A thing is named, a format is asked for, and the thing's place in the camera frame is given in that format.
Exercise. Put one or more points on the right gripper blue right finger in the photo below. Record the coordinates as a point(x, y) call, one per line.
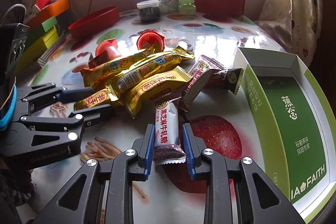
point(193, 147)

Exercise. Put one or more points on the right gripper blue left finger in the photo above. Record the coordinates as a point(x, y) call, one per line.
point(144, 147)

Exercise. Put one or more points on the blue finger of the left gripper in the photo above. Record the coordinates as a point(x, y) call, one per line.
point(69, 96)

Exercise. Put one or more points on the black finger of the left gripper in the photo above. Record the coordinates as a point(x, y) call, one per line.
point(94, 115)

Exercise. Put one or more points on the white sesame nougat packet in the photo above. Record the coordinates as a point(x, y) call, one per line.
point(167, 144)

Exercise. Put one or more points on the yellow snack bar packet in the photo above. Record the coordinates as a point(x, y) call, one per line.
point(93, 76)

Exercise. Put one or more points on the long yellow snack bar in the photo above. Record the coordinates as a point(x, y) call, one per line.
point(143, 69)

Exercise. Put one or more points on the pink red jelly cup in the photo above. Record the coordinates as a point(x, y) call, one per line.
point(106, 51)

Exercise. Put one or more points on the gold peanut candy packet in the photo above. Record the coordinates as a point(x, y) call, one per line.
point(155, 87)

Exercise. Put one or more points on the red black candy packet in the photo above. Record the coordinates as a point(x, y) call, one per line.
point(228, 79)

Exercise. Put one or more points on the green white cardboard box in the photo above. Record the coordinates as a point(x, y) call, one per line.
point(296, 129)

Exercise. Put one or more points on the small gold peanut candy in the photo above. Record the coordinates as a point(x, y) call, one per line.
point(101, 97)

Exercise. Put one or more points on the green yellow stacked boxes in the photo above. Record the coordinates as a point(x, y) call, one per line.
point(39, 40)

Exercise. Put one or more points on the red oval bowl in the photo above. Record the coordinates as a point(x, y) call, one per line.
point(94, 23)

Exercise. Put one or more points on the orange box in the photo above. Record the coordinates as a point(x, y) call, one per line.
point(49, 11)

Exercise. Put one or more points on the dark jar white lid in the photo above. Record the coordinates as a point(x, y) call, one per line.
point(149, 11)

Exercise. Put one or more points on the green lidded jar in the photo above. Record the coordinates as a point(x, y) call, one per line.
point(187, 7)

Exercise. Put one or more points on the cream patterned curtain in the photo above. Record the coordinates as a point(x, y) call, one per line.
point(294, 24)

